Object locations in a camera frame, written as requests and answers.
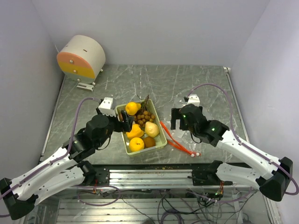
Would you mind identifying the small white metal bracket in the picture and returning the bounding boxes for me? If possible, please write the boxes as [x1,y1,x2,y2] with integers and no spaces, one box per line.
[77,82,96,92]

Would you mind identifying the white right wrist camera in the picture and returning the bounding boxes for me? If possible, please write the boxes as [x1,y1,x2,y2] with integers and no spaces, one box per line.
[184,94,200,107]

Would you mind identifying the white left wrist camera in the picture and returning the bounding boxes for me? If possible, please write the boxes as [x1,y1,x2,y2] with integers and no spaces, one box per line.
[98,97,116,117]

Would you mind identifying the brown longan bunch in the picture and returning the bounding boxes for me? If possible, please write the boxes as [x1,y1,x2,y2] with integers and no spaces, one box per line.
[134,95,155,129]

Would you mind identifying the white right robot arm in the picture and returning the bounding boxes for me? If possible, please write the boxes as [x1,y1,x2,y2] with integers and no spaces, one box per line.
[171,104,293,202]

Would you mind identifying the yellow orange fruit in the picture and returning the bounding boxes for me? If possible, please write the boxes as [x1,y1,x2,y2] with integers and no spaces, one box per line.
[129,137,145,152]

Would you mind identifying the pale cream pear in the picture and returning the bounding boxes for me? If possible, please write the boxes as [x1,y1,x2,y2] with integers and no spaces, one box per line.
[145,121,160,138]

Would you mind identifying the tangled cables under table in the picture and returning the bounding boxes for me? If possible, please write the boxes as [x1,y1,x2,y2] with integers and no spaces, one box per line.
[74,184,260,224]

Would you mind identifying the white corner clip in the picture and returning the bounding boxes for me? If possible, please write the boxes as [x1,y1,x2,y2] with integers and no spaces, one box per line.
[223,67,231,74]

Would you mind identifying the round white drawer cabinet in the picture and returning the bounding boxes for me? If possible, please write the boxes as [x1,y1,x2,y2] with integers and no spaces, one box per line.
[57,35,106,84]

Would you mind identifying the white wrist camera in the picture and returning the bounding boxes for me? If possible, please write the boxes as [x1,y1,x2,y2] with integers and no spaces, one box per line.
[184,94,200,107]
[98,97,116,117]

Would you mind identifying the clear bag orange zipper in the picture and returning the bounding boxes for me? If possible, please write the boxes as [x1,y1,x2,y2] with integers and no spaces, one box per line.
[159,98,202,157]

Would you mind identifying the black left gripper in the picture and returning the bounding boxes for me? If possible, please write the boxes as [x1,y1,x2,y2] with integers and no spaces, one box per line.
[95,106,134,147]

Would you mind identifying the yellow pear top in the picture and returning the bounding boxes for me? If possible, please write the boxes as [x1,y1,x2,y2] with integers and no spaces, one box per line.
[125,102,141,116]

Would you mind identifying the yellow pear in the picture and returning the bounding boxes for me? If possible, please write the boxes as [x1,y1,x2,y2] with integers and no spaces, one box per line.
[126,124,144,140]
[125,102,141,116]

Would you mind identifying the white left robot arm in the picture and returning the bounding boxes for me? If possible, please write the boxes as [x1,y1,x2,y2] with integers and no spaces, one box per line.
[0,111,134,220]

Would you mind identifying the brown kiwi fruit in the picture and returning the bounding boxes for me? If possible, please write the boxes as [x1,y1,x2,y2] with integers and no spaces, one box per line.
[143,136,156,148]

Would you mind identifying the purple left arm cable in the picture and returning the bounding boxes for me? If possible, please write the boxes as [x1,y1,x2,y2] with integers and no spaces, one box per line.
[0,97,101,201]

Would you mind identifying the aluminium extrusion frame rail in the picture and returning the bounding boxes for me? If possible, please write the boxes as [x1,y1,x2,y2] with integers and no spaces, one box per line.
[94,168,220,189]

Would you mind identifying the pale green plastic basket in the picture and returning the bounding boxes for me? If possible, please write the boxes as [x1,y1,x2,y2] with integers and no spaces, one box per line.
[115,99,167,155]

